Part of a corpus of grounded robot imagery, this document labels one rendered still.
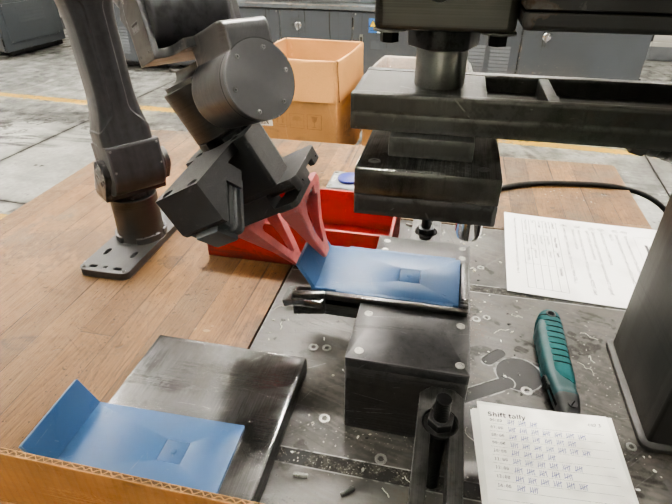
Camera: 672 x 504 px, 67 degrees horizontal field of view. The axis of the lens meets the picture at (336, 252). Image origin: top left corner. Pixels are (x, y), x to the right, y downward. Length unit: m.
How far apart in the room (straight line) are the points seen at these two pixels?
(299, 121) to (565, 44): 2.77
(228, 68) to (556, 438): 0.36
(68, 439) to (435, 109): 0.39
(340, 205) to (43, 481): 0.50
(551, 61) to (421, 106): 4.60
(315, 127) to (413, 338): 2.41
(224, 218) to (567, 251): 0.52
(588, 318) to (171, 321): 0.48
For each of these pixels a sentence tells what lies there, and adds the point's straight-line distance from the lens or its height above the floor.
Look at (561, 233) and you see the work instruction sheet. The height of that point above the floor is 0.90.
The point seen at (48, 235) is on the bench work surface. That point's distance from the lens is 0.86.
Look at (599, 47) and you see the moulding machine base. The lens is 4.99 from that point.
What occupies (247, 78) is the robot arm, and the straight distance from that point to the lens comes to 0.38.
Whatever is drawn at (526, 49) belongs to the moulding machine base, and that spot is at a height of 0.41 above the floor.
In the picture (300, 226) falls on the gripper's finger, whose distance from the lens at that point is 0.47.
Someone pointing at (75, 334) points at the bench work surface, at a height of 0.90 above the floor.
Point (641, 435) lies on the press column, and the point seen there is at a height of 0.91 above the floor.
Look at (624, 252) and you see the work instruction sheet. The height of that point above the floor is 0.90.
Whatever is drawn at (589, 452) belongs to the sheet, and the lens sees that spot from 0.45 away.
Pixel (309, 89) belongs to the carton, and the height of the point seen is 0.58.
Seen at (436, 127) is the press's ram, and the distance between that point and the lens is 0.38.
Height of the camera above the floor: 1.28
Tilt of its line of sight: 32 degrees down
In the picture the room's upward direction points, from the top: straight up
